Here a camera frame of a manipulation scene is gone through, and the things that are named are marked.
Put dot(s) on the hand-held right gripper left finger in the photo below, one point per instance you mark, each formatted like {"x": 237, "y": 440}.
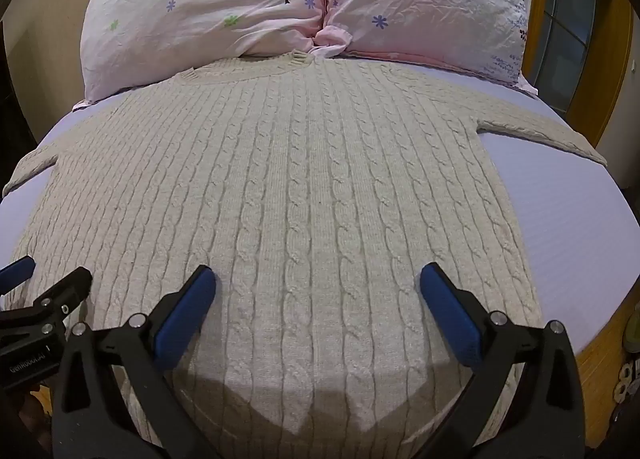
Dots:
{"x": 183, "y": 306}

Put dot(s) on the wooden framed glass door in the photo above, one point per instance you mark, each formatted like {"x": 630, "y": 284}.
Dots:
{"x": 575, "y": 34}

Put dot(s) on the pink tree-print pillow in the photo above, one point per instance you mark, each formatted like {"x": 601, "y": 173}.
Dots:
{"x": 200, "y": 14}

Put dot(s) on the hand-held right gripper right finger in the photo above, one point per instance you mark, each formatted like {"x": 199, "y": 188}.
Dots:
{"x": 452, "y": 311}

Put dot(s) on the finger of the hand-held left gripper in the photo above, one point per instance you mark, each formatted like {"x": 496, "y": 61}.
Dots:
{"x": 15, "y": 273}
{"x": 62, "y": 296}

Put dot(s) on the pink floral pillow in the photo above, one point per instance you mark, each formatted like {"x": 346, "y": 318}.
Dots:
{"x": 430, "y": 4}

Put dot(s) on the wooden bed frame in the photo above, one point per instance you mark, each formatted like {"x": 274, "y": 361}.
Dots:
{"x": 600, "y": 369}

